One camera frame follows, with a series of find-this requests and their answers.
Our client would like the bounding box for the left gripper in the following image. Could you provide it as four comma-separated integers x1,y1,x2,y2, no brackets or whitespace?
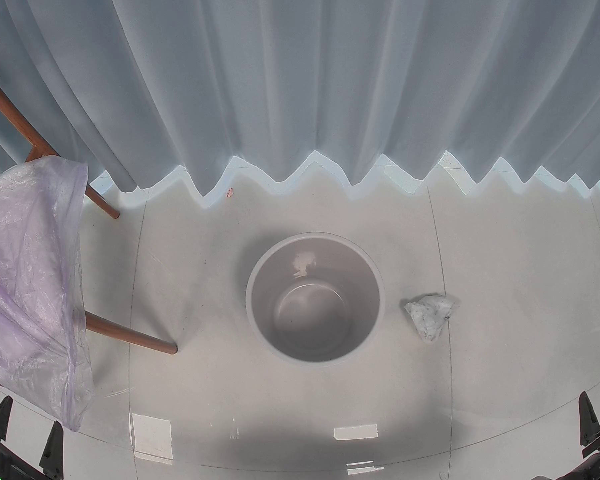
0,396,65,480

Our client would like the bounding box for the purple plastic bag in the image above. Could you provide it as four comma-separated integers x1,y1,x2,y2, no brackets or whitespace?
0,155,97,431

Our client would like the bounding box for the white paper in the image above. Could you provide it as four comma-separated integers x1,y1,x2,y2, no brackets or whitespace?
404,293,460,344

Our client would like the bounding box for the white trash bin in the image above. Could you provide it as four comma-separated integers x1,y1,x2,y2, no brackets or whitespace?
245,232,385,368

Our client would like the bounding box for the white cushioned wooden chair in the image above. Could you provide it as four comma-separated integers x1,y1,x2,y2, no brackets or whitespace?
0,30,178,386

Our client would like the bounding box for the pale blue curtain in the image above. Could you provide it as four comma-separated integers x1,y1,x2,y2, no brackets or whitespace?
0,0,600,204

